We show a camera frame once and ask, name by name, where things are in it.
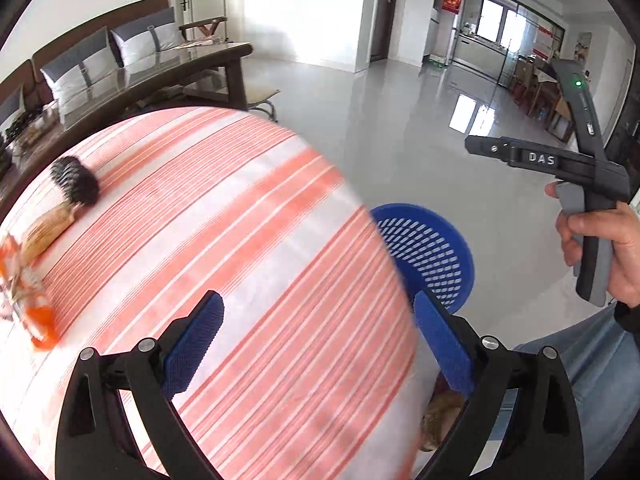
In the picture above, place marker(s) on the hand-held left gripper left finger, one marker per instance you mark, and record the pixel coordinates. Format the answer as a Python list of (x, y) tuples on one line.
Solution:
[(192, 347)]

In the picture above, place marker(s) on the person's blue jeans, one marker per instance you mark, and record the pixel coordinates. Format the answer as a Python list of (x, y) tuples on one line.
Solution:
[(595, 375)]

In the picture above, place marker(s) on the dark wooden sofa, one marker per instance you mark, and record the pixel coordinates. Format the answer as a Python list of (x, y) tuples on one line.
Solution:
[(85, 25)]

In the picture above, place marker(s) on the wooden dining table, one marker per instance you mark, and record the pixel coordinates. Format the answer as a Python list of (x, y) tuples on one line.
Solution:
[(547, 105)]

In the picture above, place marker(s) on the dark door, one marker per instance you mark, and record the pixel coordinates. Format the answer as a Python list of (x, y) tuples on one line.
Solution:
[(385, 10)]

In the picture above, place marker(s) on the dark wooden coffee table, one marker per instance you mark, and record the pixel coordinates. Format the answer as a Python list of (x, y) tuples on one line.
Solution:
[(165, 72)]

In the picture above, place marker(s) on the person's right forearm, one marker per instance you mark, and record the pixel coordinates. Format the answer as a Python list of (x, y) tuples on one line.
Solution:
[(629, 312)]

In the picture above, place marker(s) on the person's right hand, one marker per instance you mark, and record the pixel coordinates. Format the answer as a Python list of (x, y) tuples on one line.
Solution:
[(625, 245)]

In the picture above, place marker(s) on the red wall poster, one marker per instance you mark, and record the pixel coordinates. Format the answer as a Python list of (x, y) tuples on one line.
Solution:
[(450, 0)]

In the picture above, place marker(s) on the glass sliding door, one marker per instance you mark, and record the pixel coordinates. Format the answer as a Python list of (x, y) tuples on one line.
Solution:
[(505, 30)]

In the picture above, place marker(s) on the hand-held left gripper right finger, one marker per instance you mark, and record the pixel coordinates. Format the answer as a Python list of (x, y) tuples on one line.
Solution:
[(445, 345)]

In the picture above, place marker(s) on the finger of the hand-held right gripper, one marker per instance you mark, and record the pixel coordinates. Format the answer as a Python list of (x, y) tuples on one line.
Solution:
[(487, 147)]

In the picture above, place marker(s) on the grey blue cushion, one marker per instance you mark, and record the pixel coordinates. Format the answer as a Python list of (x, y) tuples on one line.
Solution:
[(10, 107), (145, 35), (82, 67)]

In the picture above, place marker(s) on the orange snack wrapper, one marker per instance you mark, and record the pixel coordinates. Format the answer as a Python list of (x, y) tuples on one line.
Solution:
[(27, 300)]

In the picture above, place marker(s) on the glass fruit tray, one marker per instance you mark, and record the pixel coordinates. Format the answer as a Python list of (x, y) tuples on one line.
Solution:
[(35, 125)]

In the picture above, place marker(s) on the tan woven object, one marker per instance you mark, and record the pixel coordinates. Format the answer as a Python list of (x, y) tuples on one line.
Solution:
[(442, 420)]

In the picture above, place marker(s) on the blue plastic basket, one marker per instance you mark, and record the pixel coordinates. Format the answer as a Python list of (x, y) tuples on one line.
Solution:
[(430, 255)]

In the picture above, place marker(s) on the pink striped tablecloth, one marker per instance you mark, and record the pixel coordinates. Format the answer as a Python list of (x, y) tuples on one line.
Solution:
[(240, 240)]

